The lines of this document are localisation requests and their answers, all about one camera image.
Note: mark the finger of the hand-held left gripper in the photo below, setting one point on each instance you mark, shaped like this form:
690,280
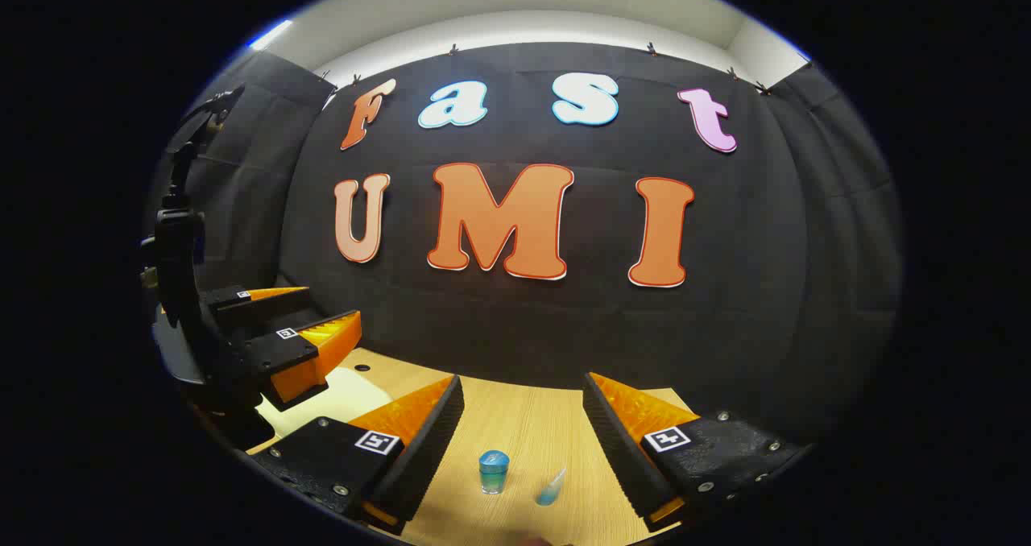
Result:
314,361
258,303

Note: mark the white and blue tube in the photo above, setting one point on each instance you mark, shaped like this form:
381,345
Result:
550,491

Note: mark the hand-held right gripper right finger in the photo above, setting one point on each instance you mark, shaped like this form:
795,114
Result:
620,441

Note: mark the blue skin care bottle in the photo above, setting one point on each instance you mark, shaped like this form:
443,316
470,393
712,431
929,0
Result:
493,469

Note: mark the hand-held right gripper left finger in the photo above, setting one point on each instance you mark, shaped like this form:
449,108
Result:
423,441

